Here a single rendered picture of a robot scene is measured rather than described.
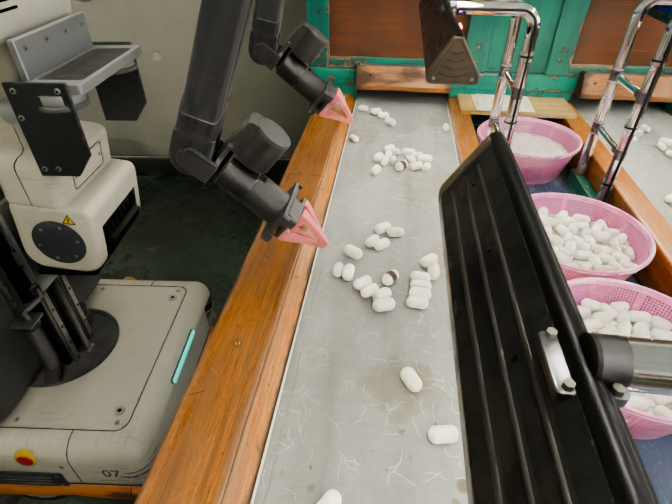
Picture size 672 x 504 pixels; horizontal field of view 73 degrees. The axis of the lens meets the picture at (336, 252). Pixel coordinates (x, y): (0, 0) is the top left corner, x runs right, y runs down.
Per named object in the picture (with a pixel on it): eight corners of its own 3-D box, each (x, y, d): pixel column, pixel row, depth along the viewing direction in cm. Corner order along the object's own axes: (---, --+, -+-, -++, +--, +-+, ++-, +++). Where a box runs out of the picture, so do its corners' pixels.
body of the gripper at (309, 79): (337, 81, 107) (312, 59, 104) (331, 96, 99) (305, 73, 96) (320, 101, 110) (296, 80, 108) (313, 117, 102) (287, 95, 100)
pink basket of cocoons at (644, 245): (542, 324, 80) (558, 283, 74) (471, 238, 100) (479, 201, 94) (668, 298, 85) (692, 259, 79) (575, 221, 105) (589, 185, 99)
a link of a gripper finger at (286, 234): (342, 217, 77) (300, 183, 74) (337, 242, 72) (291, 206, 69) (317, 240, 81) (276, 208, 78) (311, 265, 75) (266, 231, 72)
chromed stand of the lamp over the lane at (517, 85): (415, 212, 108) (441, 2, 81) (414, 173, 124) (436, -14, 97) (496, 218, 107) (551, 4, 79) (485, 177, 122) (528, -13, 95)
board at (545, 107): (460, 114, 134) (461, 110, 134) (456, 97, 146) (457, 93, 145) (576, 119, 131) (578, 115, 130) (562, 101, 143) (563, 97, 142)
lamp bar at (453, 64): (425, 84, 70) (431, 33, 66) (418, 9, 119) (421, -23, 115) (478, 86, 69) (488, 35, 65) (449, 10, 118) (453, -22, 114)
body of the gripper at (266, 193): (306, 187, 75) (270, 159, 73) (293, 221, 67) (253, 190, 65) (282, 211, 78) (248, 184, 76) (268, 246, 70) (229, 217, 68)
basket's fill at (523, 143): (484, 181, 119) (489, 161, 115) (474, 145, 137) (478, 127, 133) (573, 186, 117) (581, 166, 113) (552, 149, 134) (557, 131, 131)
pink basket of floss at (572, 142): (530, 201, 112) (541, 166, 107) (451, 161, 130) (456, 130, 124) (590, 172, 125) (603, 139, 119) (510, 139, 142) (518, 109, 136)
